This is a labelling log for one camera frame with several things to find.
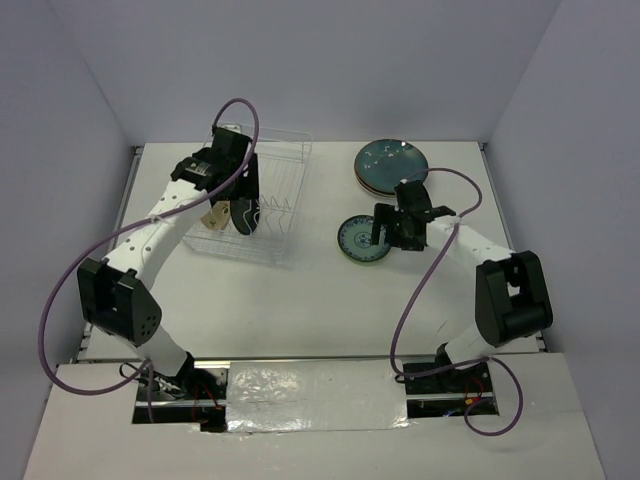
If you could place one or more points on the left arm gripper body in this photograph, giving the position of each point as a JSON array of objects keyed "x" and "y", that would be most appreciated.
[{"x": 239, "y": 167}]

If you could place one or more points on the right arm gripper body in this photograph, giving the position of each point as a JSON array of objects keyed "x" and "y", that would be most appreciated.
[{"x": 399, "y": 216}]

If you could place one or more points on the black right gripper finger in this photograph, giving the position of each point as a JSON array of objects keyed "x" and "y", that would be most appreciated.
[
  {"x": 396, "y": 236},
  {"x": 379, "y": 223}
]

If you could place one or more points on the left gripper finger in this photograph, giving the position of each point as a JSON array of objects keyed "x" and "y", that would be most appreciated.
[
  {"x": 247, "y": 184},
  {"x": 221, "y": 192}
]

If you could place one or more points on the black plate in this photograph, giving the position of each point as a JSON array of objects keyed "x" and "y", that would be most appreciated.
[{"x": 245, "y": 215}]

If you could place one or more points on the cream beige plate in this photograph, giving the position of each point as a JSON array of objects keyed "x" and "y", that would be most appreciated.
[{"x": 216, "y": 217}]

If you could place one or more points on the dark green patterned plate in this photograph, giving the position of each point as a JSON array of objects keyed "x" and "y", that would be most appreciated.
[{"x": 354, "y": 238}]

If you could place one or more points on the dark teal speckled plate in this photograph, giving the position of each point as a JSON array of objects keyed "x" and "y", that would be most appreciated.
[{"x": 384, "y": 163}]

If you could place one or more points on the blue floral white plate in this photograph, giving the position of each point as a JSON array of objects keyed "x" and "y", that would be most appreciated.
[{"x": 363, "y": 183}]

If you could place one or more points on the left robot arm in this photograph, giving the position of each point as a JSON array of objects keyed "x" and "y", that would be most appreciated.
[{"x": 228, "y": 297}]

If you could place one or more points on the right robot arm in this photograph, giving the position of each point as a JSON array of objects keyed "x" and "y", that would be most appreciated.
[{"x": 511, "y": 299}]

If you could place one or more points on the silver foil tape sheet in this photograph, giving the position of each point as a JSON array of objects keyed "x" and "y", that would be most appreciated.
[{"x": 340, "y": 395}]

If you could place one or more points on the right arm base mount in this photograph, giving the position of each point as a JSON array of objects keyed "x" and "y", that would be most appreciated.
[{"x": 447, "y": 394}]

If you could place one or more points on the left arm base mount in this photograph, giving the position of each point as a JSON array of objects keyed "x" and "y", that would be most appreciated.
[{"x": 199, "y": 398}]

